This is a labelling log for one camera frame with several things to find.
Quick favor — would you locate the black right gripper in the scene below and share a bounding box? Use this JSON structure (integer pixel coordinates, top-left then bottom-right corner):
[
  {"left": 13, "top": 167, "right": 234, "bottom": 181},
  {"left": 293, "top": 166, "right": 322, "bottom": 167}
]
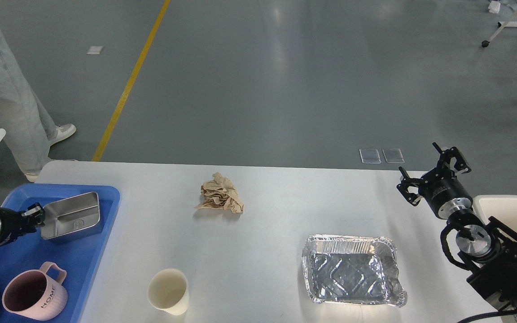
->
[{"left": 396, "top": 142, "right": 474, "bottom": 220}]

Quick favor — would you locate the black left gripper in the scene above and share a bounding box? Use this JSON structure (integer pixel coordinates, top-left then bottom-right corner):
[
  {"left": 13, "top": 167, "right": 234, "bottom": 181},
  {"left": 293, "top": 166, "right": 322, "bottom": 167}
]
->
[{"left": 0, "top": 202, "right": 45, "bottom": 247}]

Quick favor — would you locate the stainless steel square tray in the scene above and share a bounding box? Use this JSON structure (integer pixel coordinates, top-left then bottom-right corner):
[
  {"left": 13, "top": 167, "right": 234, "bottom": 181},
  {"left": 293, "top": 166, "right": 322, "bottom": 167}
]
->
[{"left": 40, "top": 192, "right": 103, "bottom": 244}]

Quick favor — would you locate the pink mug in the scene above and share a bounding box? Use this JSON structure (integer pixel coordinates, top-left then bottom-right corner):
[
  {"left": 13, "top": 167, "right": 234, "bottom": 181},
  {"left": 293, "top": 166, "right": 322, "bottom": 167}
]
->
[{"left": 1, "top": 262, "right": 68, "bottom": 321}]

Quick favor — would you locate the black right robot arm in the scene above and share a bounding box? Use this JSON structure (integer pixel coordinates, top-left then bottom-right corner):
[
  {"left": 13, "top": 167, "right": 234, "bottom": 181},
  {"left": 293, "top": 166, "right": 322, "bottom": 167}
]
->
[{"left": 397, "top": 143, "right": 517, "bottom": 323}]

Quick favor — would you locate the blue plastic tray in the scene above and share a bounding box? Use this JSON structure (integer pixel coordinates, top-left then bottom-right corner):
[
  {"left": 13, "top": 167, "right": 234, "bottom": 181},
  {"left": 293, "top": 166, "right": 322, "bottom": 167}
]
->
[{"left": 0, "top": 183, "right": 120, "bottom": 323}]

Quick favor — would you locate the person in grey trousers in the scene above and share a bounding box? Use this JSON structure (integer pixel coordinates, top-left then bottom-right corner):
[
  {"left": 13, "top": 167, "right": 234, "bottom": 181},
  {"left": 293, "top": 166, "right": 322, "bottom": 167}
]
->
[{"left": 0, "top": 30, "right": 76, "bottom": 182}]

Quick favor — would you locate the aluminium foil tray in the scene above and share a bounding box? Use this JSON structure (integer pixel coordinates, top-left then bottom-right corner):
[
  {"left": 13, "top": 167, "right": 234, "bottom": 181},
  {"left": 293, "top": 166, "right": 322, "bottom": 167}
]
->
[{"left": 301, "top": 234, "right": 408, "bottom": 307}]

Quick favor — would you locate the cream paper cup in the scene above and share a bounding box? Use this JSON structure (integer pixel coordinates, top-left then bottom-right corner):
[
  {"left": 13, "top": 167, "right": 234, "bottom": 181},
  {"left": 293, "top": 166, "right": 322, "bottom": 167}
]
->
[{"left": 147, "top": 268, "right": 189, "bottom": 316}]

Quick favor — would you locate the crumpled brown paper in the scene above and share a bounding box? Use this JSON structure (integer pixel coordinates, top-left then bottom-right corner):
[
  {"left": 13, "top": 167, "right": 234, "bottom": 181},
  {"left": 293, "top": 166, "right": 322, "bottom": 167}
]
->
[{"left": 195, "top": 172, "right": 244, "bottom": 214}]

